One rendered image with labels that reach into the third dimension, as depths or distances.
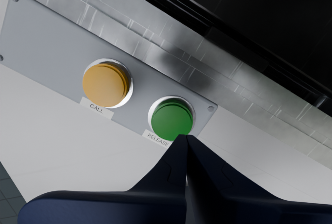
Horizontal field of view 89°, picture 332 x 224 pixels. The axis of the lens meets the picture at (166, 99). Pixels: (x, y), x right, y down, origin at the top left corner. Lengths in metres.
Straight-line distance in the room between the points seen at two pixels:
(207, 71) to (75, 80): 0.13
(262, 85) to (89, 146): 0.29
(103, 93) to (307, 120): 0.20
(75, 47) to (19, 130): 0.25
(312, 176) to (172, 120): 0.32
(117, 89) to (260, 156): 0.28
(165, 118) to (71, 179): 0.28
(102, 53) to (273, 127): 0.18
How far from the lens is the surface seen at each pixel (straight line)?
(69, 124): 0.33
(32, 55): 0.20
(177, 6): 0.20
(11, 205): 2.26
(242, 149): 0.33
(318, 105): 0.26
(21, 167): 0.44
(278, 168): 0.38
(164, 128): 0.16
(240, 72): 0.17
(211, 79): 0.16
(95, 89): 0.16
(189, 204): 0.33
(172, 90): 0.16
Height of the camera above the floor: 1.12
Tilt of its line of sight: 72 degrees down
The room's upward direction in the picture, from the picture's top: 175 degrees counter-clockwise
